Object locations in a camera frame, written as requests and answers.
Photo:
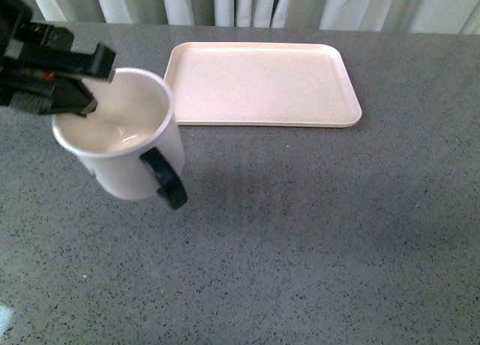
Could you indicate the white smiley mug black handle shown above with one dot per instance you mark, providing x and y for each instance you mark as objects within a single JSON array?
[{"x": 131, "y": 143}]

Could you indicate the cream rectangular plastic tray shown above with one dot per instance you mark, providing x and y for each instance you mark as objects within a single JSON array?
[{"x": 261, "y": 84}]

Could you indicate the white pleated curtain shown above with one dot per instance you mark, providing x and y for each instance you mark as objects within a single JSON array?
[{"x": 411, "y": 16}]

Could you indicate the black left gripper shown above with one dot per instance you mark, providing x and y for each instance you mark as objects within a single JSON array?
[{"x": 31, "y": 56}]

